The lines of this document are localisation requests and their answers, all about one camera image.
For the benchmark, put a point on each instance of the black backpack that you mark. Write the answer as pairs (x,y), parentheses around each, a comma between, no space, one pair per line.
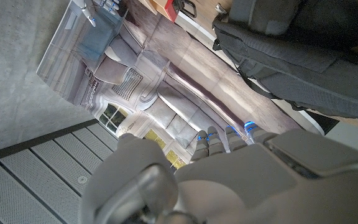
(306,62)

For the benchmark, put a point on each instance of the light wooden box with slot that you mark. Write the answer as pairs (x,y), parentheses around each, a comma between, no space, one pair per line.
(146,3)

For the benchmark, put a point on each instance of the printed living room backdrop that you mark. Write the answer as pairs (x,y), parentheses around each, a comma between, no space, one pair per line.
(197,71)

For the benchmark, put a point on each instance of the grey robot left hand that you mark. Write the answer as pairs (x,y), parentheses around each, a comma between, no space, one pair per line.
(244,186)

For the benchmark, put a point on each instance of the wooden drawer with red front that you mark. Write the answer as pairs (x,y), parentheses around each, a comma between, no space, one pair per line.
(170,7)

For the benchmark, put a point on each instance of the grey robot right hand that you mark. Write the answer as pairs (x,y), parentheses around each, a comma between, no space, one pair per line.
(85,7)

